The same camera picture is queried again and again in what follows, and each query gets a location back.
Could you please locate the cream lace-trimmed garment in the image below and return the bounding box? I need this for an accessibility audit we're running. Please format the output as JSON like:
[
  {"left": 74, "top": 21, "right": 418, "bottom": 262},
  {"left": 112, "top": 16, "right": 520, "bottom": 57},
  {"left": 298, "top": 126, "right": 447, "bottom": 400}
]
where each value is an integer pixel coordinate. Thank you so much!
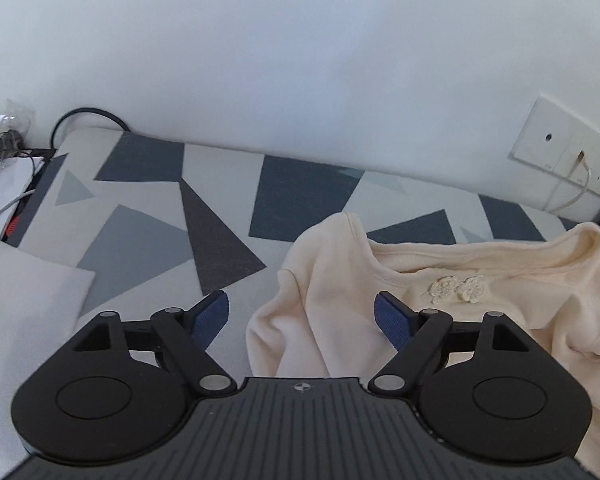
[{"left": 244, "top": 211, "right": 600, "bottom": 476}]

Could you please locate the geometric patterned tablecloth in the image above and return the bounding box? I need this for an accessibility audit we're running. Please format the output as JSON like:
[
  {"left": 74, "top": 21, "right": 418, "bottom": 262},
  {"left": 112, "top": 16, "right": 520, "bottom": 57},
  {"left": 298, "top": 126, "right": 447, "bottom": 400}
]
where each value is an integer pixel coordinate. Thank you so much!
[{"left": 6, "top": 129, "right": 571, "bottom": 378}]

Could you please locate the white folded cloth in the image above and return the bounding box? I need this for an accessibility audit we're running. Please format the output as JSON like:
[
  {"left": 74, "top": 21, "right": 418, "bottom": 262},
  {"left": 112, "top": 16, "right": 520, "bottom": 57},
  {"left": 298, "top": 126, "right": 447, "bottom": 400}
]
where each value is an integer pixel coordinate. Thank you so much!
[{"left": 0, "top": 242, "right": 95, "bottom": 479}]

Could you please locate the clear plastic bag clutter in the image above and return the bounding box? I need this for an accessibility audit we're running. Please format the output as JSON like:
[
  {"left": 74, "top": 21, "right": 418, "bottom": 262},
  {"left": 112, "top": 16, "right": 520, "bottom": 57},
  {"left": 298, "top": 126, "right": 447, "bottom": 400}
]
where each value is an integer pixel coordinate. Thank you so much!
[{"left": 0, "top": 100, "right": 35, "bottom": 162}]

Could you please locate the white wall socket panel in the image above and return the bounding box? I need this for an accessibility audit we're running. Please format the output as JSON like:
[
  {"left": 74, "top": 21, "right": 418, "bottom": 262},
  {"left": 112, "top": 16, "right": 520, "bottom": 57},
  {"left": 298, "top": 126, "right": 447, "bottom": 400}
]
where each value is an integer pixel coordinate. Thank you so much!
[{"left": 510, "top": 96, "right": 600, "bottom": 196}]

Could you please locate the white plugged cable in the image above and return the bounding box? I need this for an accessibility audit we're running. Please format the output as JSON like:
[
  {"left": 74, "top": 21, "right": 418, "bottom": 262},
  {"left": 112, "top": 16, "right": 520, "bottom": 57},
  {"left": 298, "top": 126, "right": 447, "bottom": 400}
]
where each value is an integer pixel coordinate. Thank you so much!
[{"left": 544, "top": 148, "right": 592, "bottom": 215}]

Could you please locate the black cable at left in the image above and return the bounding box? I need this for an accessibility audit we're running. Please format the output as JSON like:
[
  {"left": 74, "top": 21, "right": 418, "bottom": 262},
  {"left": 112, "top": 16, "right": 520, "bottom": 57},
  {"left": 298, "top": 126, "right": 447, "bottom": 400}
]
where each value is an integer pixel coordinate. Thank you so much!
[{"left": 49, "top": 106, "right": 131, "bottom": 150}]

